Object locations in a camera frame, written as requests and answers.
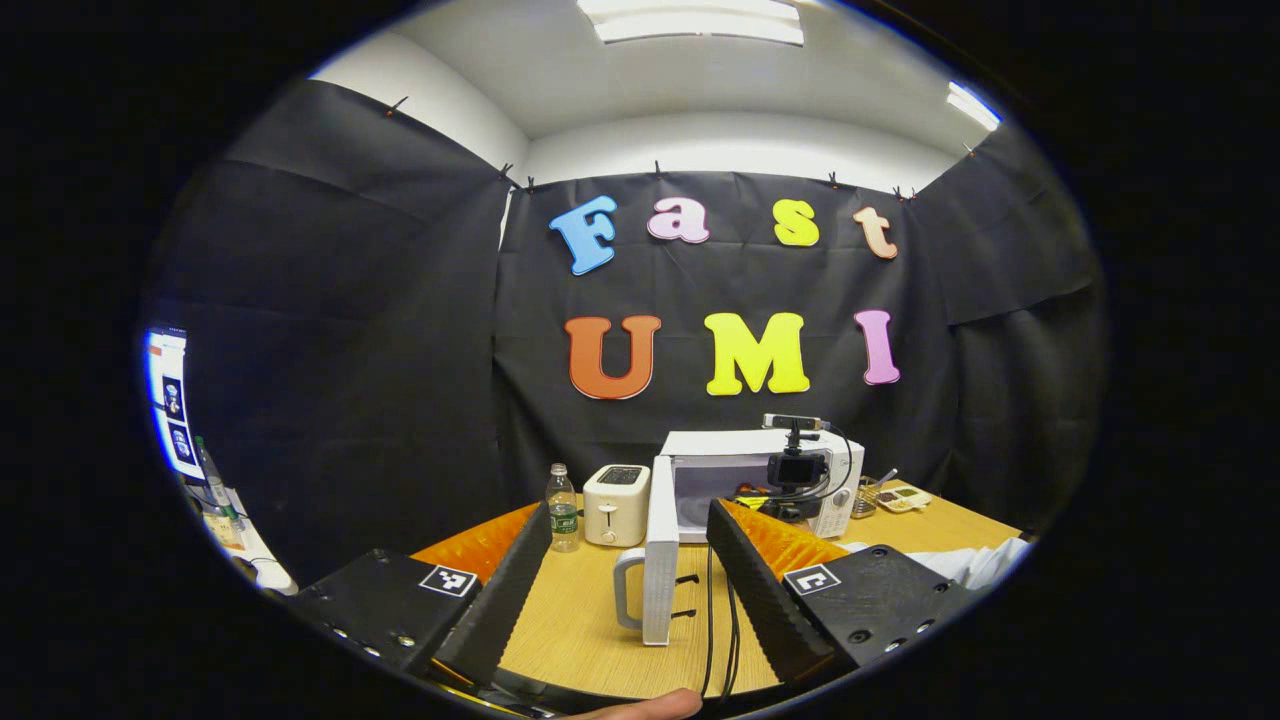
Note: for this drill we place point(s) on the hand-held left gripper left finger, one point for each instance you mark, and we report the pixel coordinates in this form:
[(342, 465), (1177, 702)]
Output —
[(510, 590)]

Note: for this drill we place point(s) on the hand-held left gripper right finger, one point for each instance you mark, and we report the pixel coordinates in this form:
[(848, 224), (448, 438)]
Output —
[(760, 600)]

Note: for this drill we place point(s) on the white microwave oven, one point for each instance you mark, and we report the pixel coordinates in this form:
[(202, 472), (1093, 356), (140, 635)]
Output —
[(662, 560)]

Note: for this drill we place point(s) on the clear water bottle green label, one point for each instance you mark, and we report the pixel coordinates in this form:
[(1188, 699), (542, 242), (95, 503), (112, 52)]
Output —
[(563, 520)]

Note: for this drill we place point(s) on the white divided condiment dish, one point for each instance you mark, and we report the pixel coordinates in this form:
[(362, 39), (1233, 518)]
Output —
[(905, 498)]

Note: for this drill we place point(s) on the white toaster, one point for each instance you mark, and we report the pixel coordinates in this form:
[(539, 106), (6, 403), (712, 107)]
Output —
[(615, 510)]

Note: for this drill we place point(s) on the white side desk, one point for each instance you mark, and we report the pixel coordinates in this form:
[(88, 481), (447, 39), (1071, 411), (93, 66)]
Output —
[(270, 570)]

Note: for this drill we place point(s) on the black backdrop cloth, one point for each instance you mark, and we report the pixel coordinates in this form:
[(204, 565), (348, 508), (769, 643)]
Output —
[(350, 350)]

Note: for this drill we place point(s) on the slim clear bottle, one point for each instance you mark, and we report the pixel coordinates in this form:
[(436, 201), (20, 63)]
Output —
[(212, 475)]

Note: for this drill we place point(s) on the small ceiling light panel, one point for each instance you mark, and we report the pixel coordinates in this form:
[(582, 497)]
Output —
[(973, 105)]

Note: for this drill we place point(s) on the computer monitor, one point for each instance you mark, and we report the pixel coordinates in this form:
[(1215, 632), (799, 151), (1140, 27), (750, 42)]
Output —
[(165, 370)]

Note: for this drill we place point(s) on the long ceiling light panel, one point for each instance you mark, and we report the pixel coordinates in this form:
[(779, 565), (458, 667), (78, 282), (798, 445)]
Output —
[(700, 20)]

